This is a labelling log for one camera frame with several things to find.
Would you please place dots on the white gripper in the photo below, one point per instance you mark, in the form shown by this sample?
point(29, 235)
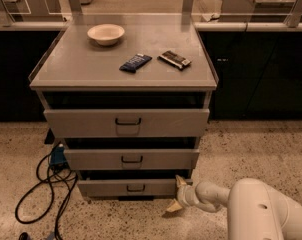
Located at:
point(182, 194)

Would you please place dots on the grey bottom drawer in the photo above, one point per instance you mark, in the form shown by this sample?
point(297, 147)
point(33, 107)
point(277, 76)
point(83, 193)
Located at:
point(124, 188)

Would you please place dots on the grey drawer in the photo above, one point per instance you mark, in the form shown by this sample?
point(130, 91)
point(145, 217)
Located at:
point(94, 123)
point(124, 188)
point(131, 159)

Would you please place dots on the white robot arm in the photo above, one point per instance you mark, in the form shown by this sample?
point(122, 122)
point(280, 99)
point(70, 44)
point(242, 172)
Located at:
point(255, 210)

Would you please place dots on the grey top drawer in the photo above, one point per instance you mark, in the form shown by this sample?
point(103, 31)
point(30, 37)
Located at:
point(94, 123)

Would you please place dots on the grey middle drawer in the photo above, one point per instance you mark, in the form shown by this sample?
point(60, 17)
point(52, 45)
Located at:
point(131, 159)

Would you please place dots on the grey drawer cabinet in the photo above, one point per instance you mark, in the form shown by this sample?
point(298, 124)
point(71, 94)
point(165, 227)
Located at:
point(81, 74)

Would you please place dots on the blue power box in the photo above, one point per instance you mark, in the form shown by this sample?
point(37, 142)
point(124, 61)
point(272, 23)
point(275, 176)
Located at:
point(57, 157)

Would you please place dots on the black snack bar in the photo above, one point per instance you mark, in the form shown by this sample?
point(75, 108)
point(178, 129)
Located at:
point(174, 60)

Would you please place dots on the blue snack bar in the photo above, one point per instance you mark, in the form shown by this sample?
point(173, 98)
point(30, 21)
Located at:
point(136, 62)

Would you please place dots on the white bowl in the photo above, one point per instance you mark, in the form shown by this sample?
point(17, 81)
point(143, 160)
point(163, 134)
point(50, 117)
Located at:
point(106, 34)

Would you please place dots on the background steel table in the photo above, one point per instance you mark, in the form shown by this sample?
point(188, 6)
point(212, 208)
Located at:
point(255, 10)

